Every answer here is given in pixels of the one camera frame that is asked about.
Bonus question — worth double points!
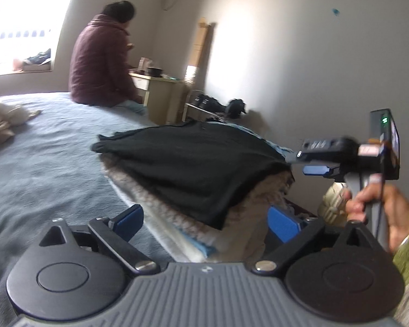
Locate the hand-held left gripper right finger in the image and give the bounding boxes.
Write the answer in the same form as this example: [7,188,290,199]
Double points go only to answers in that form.
[251,206,379,275]

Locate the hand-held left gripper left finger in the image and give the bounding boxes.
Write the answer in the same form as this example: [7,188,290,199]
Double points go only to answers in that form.
[38,204,159,275]

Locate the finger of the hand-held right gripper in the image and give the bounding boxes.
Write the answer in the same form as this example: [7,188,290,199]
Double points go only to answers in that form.
[303,164,342,178]
[295,138,342,163]

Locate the black printed t-shirt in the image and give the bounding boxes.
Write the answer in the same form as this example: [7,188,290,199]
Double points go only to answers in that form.
[90,123,295,230]

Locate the person's right hand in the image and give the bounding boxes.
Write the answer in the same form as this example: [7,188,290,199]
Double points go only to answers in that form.
[343,175,409,254]

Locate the striped woolly blanket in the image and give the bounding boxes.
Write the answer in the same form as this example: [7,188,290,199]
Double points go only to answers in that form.
[100,153,295,246]

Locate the white folded cloth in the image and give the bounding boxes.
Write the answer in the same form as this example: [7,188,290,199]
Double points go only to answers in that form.
[109,177,225,256]

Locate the blue folded cloth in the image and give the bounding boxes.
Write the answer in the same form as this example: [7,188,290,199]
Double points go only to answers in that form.
[181,232,219,258]

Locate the black bags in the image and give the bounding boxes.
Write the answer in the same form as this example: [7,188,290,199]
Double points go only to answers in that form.
[187,90,248,122]

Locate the cream desk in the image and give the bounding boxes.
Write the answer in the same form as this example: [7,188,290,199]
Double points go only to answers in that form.
[128,71,188,125]

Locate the beige crumpled garment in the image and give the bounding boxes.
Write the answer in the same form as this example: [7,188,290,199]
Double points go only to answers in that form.
[0,102,43,145]

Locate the pair of dark sneakers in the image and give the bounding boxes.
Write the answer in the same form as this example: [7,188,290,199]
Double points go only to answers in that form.
[22,49,52,66]

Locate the bright window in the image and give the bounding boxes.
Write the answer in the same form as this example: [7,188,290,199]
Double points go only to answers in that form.
[0,0,80,75]

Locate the wooden frame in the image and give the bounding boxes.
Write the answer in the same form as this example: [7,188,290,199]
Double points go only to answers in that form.
[182,22,214,123]

